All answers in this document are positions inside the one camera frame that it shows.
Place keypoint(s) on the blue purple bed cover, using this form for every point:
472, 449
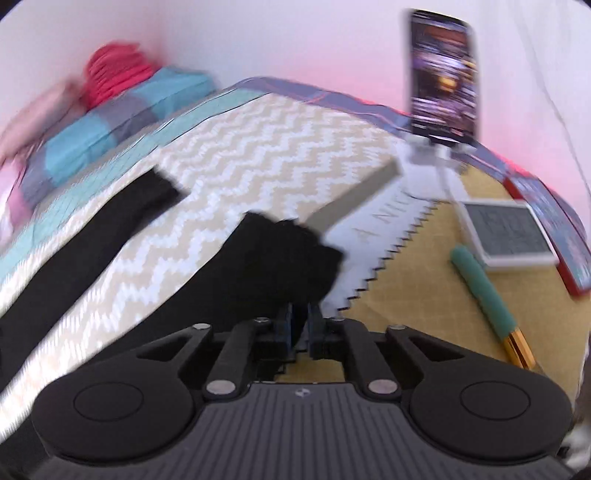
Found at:
379, 115

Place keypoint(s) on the pink pillow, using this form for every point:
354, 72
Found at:
42, 119

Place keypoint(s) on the black pants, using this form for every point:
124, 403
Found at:
264, 264

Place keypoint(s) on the smartphone on stand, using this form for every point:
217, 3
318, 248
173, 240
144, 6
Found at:
444, 78

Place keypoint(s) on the green handled tool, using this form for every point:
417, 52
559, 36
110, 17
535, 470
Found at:
494, 308

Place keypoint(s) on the pink bedsheet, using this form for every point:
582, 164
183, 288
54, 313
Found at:
14, 208

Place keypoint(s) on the white phone stand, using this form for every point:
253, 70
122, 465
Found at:
432, 171

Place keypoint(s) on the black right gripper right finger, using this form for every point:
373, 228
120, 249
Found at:
467, 404

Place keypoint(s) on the white framed writing tablet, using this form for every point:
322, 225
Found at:
505, 234

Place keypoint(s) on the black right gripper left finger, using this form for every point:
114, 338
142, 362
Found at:
138, 403

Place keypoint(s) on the chevron patterned bed mat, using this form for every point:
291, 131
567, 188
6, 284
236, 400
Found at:
273, 154

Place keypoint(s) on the red folded blanket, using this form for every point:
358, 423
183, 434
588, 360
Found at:
113, 69

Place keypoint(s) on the white zigzag edged cloth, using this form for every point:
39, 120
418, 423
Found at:
368, 234

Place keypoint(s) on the blue grey checked pillow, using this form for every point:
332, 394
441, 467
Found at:
106, 126

